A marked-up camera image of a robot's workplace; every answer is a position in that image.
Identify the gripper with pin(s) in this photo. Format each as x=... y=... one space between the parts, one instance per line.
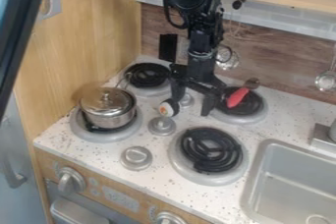
x=201 y=67

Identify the silver pot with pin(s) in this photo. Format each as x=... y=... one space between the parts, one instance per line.
x=109 y=120

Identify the silver pot lid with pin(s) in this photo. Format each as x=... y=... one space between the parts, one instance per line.
x=106 y=100

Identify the toy sushi roll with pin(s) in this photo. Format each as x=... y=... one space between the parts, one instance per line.
x=169 y=108

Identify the red toy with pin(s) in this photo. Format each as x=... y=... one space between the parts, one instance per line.
x=238 y=97

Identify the toy stove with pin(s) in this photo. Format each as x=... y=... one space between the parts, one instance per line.
x=210 y=151

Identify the black tool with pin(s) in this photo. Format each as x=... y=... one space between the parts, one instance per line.
x=168 y=47

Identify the toy sink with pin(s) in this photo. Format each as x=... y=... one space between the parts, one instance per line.
x=293 y=185

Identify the silver ladle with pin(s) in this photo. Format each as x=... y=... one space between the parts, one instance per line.
x=326 y=80

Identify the tap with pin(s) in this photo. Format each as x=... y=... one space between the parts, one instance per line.
x=324 y=136

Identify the toy refrigerator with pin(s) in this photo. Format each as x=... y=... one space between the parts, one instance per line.
x=15 y=70

